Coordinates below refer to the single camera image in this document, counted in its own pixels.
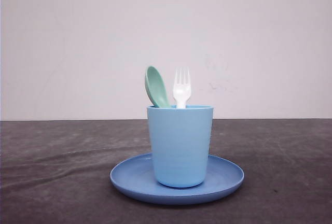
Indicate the white plastic fork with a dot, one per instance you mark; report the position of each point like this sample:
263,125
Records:
182,87

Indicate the dark grey table cloth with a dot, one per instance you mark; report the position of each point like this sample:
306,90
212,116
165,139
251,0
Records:
58,172

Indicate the mint green plastic spoon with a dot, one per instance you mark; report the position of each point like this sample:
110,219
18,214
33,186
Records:
155,88

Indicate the light blue plastic cup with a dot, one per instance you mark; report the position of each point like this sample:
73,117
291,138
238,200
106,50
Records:
180,142

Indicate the blue plastic plate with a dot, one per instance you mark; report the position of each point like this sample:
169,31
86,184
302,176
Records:
134,177

